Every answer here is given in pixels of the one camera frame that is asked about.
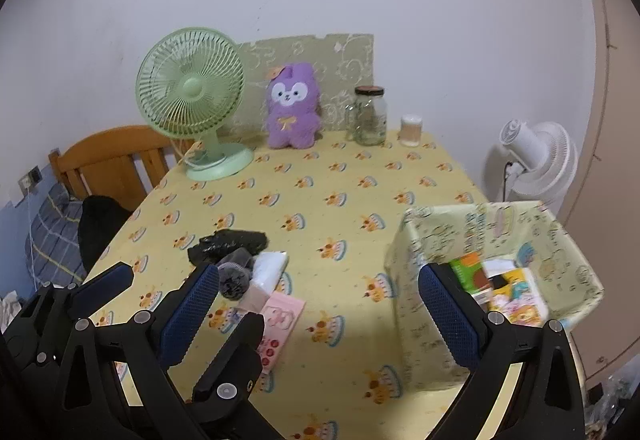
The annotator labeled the white and beige sock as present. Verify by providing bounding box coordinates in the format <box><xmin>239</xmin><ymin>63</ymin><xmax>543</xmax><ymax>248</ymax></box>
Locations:
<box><xmin>235</xmin><ymin>251</ymin><xmax>288</xmax><ymax>313</ymax></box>

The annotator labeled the small glass mug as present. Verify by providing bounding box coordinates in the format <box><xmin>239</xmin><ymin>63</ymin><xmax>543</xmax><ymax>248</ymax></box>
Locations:
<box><xmin>345</xmin><ymin>103</ymin><xmax>357</xmax><ymax>141</ymax></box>

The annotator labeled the colourful cartoon tissue pack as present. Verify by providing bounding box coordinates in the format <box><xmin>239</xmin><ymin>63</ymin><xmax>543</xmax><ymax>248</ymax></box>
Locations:
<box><xmin>488</xmin><ymin>267</ymin><xmax>549</xmax><ymax>327</ymax></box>

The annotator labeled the black garment on chair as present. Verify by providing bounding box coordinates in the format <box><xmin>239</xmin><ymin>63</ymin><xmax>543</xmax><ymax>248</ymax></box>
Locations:
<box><xmin>78</xmin><ymin>195</ymin><xmax>132</xmax><ymax>273</ymax></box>

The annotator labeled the cotton swab container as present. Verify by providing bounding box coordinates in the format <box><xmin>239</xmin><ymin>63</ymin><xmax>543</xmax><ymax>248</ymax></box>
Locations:
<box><xmin>398</xmin><ymin>115</ymin><xmax>423</xmax><ymax>147</ymax></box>

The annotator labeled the yellow patterned storage box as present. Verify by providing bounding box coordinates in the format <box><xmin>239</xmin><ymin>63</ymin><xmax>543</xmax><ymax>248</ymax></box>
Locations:
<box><xmin>385</xmin><ymin>201</ymin><xmax>604</xmax><ymax>391</ymax></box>

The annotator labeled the wall power socket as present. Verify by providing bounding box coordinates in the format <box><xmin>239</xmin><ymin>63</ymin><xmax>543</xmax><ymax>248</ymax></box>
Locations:
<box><xmin>18</xmin><ymin>166</ymin><xmax>42</xmax><ymax>195</ymax></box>

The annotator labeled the pink tissue pack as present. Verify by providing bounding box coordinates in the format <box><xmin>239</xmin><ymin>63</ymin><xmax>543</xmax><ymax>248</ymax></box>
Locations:
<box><xmin>258</xmin><ymin>291</ymin><xmax>305</xmax><ymax>374</ymax></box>

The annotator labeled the black cloth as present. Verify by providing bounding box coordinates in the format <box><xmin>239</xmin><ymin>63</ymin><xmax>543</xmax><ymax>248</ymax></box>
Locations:
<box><xmin>188</xmin><ymin>229</ymin><xmax>268</xmax><ymax>267</ymax></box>

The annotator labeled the blue plaid bedding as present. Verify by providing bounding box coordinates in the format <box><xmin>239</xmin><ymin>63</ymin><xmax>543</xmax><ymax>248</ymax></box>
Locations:
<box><xmin>25</xmin><ymin>183</ymin><xmax>87</xmax><ymax>287</ymax></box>

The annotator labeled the purple plush toy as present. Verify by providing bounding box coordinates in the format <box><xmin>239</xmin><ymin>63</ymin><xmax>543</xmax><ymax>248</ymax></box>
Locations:
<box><xmin>266</xmin><ymin>62</ymin><xmax>321</xmax><ymax>149</ymax></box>

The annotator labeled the glass jar with lid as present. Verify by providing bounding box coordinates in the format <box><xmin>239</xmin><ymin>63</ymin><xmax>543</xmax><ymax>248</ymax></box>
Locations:
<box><xmin>354</xmin><ymin>85</ymin><xmax>387</xmax><ymax>146</ymax></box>

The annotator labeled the green orange tissue pack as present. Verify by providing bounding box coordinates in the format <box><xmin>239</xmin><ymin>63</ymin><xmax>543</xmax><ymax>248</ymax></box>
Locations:
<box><xmin>450</xmin><ymin>252</ymin><xmax>491</xmax><ymax>295</ymax></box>

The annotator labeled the yellow cake print tablecloth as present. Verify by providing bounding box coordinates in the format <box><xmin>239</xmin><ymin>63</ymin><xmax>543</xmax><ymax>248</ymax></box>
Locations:
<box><xmin>92</xmin><ymin>132</ymin><xmax>482</xmax><ymax>439</ymax></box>

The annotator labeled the dark grey sock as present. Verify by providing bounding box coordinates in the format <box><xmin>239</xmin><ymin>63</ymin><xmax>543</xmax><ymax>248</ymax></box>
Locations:
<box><xmin>217</xmin><ymin>248</ymin><xmax>254</xmax><ymax>301</ymax></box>

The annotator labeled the green desk fan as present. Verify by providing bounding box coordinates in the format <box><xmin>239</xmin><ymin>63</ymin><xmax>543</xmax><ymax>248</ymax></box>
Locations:
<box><xmin>134</xmin><ymin>27</ymin><xmax>254</xmax><ymax>181</ymax></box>

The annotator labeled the patterned cardboard backboard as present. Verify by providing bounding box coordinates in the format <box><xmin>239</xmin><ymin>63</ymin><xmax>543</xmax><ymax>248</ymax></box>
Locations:
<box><xmin>219</xmin><ymin>32</ymin><xmax>376</xmax><ymax>141</ymax></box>

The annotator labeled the wooden chair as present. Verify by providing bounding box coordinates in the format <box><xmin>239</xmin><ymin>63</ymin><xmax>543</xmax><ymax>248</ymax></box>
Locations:
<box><xmin>49</xmin><ymin>125</ymin><xmax>194</xmax><ymax>211</ymax></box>

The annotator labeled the white standing fan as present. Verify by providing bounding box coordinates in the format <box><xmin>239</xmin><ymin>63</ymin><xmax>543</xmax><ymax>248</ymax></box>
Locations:
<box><xmin>483</xmin><ymin>118</ymin><xmax>578</xmax><ymax>213</ymax></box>

